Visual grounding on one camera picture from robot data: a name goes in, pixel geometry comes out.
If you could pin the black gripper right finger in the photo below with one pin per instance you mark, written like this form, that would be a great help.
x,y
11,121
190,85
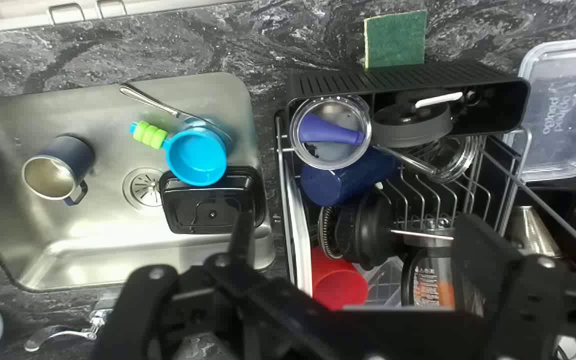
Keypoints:
x,y
480,266

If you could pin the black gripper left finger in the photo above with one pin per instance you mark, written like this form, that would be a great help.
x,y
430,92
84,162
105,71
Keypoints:
x,y
241,241

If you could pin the navy blue steel mug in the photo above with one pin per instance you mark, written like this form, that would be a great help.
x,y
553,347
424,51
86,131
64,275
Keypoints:
x,y
54,170

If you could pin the metal sink drain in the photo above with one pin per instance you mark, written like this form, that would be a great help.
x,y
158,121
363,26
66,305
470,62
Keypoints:
x,y
143,188

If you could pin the stainless steel sink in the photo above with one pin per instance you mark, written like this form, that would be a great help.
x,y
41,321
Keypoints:
x,y
100,247

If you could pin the black plastic container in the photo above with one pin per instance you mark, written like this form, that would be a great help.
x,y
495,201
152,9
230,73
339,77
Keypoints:
x,y
205,203

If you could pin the white rectangular board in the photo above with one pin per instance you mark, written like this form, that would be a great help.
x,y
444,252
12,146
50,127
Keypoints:
x,y
294,226

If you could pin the red plastic cup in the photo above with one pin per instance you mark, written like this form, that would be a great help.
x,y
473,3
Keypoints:
x,y
339,280

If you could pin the blue plastic cup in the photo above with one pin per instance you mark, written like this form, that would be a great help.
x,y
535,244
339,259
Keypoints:
x,y
340,182

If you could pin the black ribbed bowl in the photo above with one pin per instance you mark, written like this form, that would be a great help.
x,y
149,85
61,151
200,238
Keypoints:
x,y
360,230

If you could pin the clear plastic cup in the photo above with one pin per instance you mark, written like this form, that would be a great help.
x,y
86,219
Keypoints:
x,y
331,132

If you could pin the black round lid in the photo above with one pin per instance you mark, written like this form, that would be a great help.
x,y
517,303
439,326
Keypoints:
x,y
411,127

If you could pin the metal spoon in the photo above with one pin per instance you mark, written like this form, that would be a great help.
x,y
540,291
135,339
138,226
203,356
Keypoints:
x,y
149,99

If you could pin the clear plastic container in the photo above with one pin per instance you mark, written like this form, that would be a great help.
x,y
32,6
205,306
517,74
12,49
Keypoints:
x,y
561,112

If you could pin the black utensil caddy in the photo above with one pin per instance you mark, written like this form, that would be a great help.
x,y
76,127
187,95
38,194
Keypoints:
x,y
434,80

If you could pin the green yellow sponge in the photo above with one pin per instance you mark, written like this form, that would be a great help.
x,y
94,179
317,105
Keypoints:
x,y
394,41

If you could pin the white lower cabinet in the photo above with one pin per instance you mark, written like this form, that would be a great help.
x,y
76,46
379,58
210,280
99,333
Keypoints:
x,y
68,11

